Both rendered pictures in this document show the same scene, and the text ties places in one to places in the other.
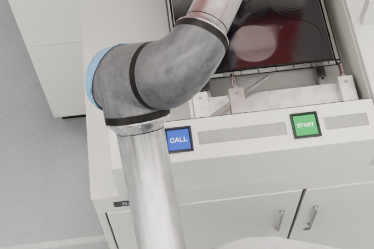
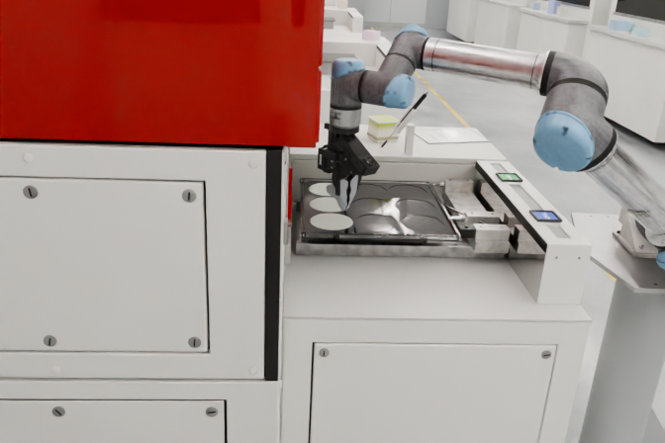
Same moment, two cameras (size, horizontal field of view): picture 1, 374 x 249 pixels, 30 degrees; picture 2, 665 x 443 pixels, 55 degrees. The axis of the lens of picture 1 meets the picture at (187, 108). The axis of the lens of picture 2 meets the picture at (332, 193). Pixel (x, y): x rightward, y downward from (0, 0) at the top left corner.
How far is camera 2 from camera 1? 187 cm
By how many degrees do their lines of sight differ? 71
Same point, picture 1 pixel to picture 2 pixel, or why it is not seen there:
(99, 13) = (346, 304)
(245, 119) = (512, 194)
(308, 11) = (379, 186)
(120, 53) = (570, 97)
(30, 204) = not seen: outside the picture
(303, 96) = (460, 202)
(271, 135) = (522, 189)
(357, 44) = (427, 160)
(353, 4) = (392, 154)
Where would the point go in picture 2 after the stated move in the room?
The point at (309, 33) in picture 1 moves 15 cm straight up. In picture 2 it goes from (402, 188) to (407, 134)
